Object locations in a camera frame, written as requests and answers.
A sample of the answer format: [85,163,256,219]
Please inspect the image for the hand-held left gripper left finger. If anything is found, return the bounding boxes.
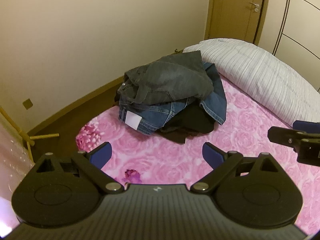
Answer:
[35,142,125,194]

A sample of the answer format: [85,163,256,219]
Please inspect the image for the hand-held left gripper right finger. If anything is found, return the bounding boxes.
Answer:
[190,142,280,195]

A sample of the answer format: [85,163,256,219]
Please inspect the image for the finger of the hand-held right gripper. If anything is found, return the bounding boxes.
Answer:
[292,120,320,133]
[267,126,320,147]

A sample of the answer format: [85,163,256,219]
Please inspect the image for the grey jeans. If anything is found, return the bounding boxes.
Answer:
[124,50,215,105]

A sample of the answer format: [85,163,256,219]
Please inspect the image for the pink floral blanket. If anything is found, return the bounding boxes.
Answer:
[75,76,320,235]

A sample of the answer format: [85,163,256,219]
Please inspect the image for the crumpled black garment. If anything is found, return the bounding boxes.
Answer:
[160,99,217,145]

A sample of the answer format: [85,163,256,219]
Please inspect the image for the yellow wooden rack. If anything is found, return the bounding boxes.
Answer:
[0,106,60,163]

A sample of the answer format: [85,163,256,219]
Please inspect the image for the blue jeans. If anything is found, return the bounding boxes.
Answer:
[117,61,227,135]

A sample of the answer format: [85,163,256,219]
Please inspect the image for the striped white duvet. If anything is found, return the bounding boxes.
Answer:
[182,38,320,127]

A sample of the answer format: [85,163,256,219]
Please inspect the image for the pale pink cloth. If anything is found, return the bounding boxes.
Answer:
[0,115,35,230]

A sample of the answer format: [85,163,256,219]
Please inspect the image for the white wardrobe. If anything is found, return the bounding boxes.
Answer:
[271,0,320,93]

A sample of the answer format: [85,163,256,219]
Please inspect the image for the wooden door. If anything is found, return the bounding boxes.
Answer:
[205,0,272,46]

